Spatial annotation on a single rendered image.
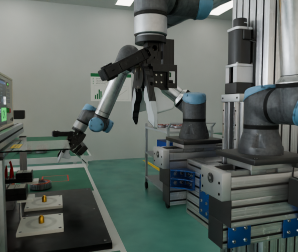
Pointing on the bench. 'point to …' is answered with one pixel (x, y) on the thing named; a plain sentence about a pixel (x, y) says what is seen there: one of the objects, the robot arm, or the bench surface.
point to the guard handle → (81, 148)
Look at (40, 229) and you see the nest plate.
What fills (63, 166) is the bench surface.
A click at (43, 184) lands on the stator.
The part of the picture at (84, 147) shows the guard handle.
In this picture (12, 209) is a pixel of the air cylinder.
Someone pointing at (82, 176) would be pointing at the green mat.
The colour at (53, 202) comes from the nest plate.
